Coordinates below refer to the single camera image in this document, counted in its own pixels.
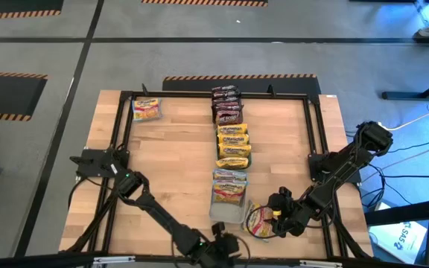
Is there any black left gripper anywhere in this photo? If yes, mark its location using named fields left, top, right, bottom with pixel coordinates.
left=194, top=222, right=242, bottom=267

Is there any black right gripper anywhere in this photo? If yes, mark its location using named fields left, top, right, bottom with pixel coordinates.
left=263, top=186, right=312, bottom=238

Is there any clear plastic tray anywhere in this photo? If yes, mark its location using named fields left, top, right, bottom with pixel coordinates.
left=209, top=169, right=250, bottom=225

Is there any teal plastic bin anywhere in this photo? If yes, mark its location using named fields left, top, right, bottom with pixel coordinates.
left=214, top=124, right=253, bottom=171

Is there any white printed cardboard box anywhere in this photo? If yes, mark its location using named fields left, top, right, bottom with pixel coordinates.
left=369, top=220, right=429, bottom=265

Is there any black furniture beam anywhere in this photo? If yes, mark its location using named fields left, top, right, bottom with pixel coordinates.
left=364, top=196, right=429, bottom=227

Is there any black hazard-striped floor mat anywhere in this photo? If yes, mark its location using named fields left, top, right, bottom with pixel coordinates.
left=0, top=70, right=49, bottom=122
left=161, top=73, right=322, bottom=96
left=0, top=0, right=65, bottom=22
left=141, top=0, right=270, bottom=7

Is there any black desk foot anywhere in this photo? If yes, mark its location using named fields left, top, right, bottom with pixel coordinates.
left=381, top=72, right=429, bottom=101

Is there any black gantry bar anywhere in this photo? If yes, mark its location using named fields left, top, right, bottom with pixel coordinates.
left=0, top=251, right=429, bottom=268

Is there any silver metal bracket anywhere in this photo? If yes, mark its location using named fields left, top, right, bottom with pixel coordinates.
left=299, top=259, right=344, bottom=268
left=92, top=255, right=136, bottom=266

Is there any black aluminium table frame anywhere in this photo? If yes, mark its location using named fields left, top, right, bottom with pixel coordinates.
left=60, top=83, right=374, bottom=261

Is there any white floor cable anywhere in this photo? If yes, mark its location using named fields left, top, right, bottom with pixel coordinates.
left=385, top=102, right=429, bottom=131

